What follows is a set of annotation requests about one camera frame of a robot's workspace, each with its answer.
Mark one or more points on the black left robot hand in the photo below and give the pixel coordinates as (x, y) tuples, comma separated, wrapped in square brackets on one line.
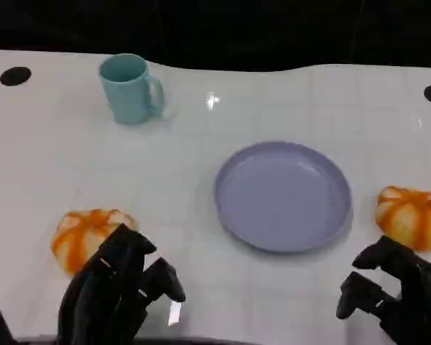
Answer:
[(100, 298)]

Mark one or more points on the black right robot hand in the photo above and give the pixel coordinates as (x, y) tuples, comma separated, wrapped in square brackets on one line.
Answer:
[(420, 298)]

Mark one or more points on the orange and white bread roll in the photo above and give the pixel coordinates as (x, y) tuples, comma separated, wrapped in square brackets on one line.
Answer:
[(413, 215), (79, 237)]

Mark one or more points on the lilac plate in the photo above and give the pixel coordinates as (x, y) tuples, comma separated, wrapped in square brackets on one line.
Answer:
[(283, 197)]

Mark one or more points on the pale green mug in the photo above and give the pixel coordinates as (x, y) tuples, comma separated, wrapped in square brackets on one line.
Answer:
[(127, 97)]

